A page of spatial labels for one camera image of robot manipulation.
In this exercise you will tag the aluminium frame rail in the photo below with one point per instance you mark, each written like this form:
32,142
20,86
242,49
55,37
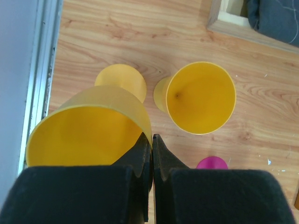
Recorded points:
48,17

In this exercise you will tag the yellow wine glass front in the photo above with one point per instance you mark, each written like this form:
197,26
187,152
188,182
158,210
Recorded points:
200,98

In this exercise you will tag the folded dark grey cloth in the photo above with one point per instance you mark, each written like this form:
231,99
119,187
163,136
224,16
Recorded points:
277,19

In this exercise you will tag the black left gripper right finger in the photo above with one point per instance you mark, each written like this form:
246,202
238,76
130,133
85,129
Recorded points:
214,196

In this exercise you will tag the yellow wine glass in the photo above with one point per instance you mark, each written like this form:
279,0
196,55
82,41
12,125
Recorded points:
200,98
97,126

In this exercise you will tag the wooden rack base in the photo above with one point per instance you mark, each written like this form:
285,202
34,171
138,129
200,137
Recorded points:
296,200

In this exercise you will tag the wooden clothes rack frame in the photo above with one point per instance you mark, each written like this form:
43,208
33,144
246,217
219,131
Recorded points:
230,17

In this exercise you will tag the magenta wine glass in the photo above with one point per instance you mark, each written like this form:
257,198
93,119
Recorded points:
212,162

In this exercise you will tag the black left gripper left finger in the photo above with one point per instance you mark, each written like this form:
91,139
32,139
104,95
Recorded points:
114,194

